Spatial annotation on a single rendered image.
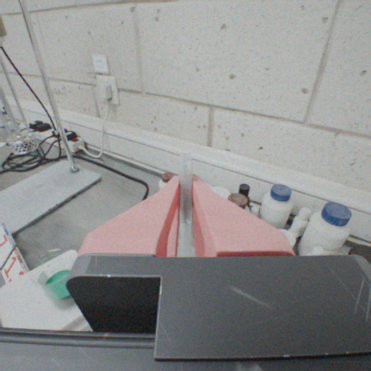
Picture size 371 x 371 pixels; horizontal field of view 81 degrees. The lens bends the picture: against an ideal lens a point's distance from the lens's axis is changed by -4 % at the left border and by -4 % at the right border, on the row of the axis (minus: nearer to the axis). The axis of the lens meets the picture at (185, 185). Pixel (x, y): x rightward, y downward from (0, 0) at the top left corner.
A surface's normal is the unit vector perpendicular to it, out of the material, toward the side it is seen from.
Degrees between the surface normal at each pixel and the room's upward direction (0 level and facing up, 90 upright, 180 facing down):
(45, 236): 0
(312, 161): 90
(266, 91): 90
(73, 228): 0
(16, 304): 0
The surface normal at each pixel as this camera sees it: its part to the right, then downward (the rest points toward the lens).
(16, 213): 0.00, -0.81
